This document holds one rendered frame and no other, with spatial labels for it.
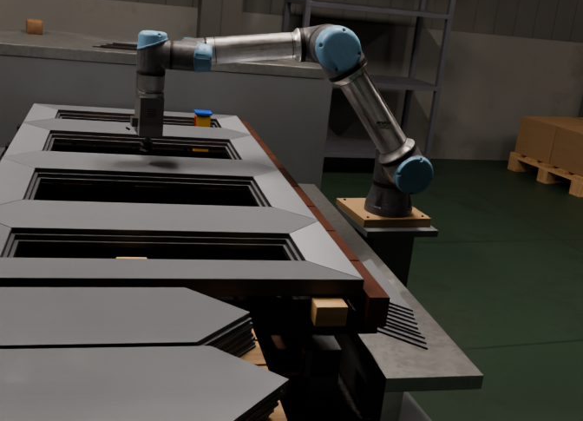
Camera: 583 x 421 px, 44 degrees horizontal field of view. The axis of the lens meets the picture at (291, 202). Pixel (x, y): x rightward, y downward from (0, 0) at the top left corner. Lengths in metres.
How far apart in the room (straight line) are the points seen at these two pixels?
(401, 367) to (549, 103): 5.76
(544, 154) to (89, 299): 5.41
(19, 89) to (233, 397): 2.03
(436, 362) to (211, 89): 1.65
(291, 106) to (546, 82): 4.37
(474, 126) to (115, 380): 5.86
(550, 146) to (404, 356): 4.91
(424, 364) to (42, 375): 0.76
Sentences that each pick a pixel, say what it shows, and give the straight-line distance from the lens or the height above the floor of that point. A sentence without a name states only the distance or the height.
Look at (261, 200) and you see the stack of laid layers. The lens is 1.82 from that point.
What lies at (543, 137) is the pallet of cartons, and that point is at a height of 0.35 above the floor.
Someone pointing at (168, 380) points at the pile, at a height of 0.85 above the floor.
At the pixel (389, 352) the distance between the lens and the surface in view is 1.49.
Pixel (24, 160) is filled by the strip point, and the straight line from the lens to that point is 2.02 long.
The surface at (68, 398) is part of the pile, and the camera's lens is 0.96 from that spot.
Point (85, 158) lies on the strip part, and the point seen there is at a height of 0.85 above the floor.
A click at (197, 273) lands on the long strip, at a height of 0.85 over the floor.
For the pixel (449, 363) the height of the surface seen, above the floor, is 0.68.
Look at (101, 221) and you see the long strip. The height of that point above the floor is 0.85.
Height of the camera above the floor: 1.37
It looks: 17 degrees down
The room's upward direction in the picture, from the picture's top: 6 degrees clockwise
